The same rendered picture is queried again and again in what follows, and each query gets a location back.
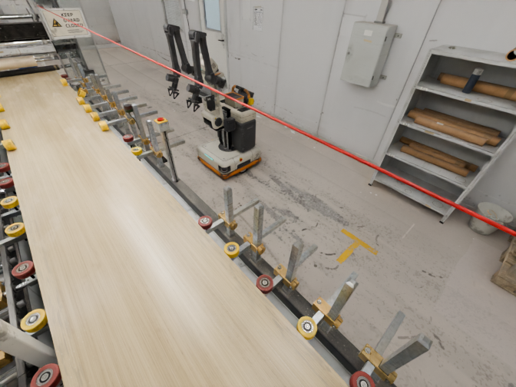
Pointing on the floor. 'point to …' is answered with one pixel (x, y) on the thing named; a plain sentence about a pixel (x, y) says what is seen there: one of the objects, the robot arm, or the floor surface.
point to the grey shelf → (497, 76)
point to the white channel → (24, 346)
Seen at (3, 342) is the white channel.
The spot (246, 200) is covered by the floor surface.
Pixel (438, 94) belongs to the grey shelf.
